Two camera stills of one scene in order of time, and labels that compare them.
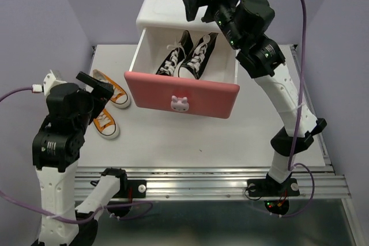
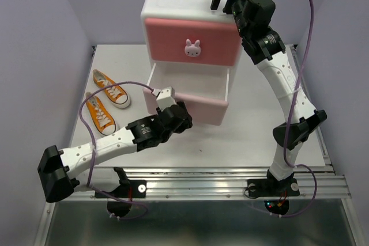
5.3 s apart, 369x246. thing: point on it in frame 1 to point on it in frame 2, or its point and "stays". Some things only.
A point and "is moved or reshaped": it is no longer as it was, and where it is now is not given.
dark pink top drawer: (214, 94) to (194, 41)
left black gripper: (103, 91) to (187, 124)
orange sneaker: (119, 99) stays
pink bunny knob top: (179, 104) is moved or reshaped
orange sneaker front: (105, 125) stays
